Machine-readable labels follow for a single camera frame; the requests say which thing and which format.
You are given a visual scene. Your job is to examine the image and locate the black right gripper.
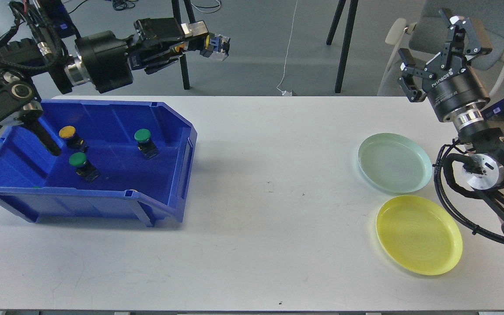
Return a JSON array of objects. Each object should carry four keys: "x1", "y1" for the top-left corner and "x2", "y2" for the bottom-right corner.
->
[{"x1": 398, "y1": 8, "x2": 493, "y2": 122}]

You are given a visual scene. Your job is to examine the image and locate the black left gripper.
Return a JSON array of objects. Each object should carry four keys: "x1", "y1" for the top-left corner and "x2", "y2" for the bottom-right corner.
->
[{"x1": 75, "y1": 18, "x2": 209, "y2": 94}]

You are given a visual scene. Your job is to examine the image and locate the yellow push button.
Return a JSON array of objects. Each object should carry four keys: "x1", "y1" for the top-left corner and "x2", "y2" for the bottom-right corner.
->
[
  {"x1": 58, "y1": 125, "x2": 88, "y2": 152},
  {"x1": 200, "y1": 32, "x2": 231, "y2": 61}
]

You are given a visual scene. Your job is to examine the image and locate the green push button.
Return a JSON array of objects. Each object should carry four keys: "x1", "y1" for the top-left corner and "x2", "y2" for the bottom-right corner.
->
[
  {"x1": 68, "y1": 152, "x2": 100, "y2": 182},
  {"x1": 134, "y1": 128, "x2": 159, "y2": 159}
]

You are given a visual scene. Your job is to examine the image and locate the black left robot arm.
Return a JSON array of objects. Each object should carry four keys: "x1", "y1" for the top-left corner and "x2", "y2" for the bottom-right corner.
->
[{"x1": 0, "y1": 0, "x2": 230, "y2": 156}]

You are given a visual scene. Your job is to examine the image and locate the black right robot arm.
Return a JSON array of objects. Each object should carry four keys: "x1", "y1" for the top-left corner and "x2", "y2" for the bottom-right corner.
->
[{"x1": 398, "y1": 7, "x2": 504, "y2": 245}]

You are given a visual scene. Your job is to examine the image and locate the light green plate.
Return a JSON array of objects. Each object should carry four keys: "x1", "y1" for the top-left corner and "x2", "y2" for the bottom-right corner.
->
[{"x1": 357, "y1": 133, "x2": 432, "y2": 195}]

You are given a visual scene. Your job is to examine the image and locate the yellow push button back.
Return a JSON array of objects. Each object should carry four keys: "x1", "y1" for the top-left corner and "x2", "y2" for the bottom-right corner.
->
[{"x1": 58, "y1": 125, "x2": 88, "y2": 152}]

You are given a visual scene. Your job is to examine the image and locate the yellow plate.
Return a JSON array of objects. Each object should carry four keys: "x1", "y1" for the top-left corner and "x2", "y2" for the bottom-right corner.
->
[{"x1": 375, "y1": 195, "x2": 463, "y2": 277}]

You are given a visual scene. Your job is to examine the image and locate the black tripod left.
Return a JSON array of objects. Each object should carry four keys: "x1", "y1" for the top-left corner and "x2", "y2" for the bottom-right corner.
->
[{"x1": 171, "y1": 0, "x2": 201, "y2": 91}]

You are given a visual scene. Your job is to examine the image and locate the black tripod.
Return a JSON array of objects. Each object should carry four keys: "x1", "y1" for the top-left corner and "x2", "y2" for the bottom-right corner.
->
[
  {"x1": 171, "y1": 0, "x2": 201, "y2": 91},
  {"x1": 326, "y1": 0, "x2": 359, "y2": 94}
]

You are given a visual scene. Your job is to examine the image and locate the grey office chair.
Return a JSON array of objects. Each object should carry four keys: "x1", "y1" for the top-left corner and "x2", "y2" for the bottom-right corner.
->
[{"x1": 378, "y1": 0, "x2": 504, "y2": 96}]

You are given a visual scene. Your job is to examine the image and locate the black tripod right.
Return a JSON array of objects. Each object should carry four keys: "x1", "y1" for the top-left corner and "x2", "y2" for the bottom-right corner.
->
[{"x1": 326, "y1": 0, "x2": 359, "y2": 94}]

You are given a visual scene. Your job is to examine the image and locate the blue plastic storage bin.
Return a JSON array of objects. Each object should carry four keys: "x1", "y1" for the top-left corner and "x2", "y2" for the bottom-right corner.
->
[{"x1": 0, "y1": 99, "x2": 197, "y2": 227}]

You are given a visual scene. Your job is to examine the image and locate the black floor cables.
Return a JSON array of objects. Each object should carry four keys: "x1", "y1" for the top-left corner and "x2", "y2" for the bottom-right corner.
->
[{"x1": 59, "y1": 0, "x2": 222, "y2": 14}]

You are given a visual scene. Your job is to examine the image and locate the white cable with plug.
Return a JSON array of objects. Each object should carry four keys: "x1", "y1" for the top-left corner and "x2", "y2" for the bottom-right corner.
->
[{"x1": 276, "y1": 0, "x2": 299, "y2": 97}]

